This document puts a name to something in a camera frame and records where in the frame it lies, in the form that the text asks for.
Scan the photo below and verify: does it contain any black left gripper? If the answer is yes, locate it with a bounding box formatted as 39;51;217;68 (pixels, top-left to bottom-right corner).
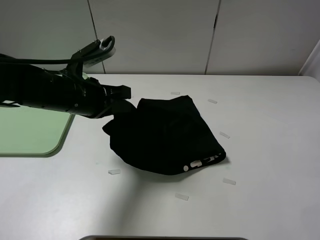
82;77;137;119

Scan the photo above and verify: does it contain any black short sleeve t-shirt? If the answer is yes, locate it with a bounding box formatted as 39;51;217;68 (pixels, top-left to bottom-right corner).
102;95;227;176

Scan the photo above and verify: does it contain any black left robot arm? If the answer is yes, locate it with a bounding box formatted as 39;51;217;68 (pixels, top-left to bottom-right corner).
0;52;136;119

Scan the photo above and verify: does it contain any light green plastic tray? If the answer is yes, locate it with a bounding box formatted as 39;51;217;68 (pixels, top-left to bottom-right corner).
0;106;75;157

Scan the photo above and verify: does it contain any clear tape strip front left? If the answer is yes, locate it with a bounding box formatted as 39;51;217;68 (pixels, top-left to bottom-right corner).
108;169;121;175

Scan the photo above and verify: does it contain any clear tape strip far right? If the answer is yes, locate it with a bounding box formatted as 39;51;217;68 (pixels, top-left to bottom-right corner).
208;99;218;104

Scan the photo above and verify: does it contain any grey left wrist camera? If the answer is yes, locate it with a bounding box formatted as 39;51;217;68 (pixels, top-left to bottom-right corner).
71;35;116;68

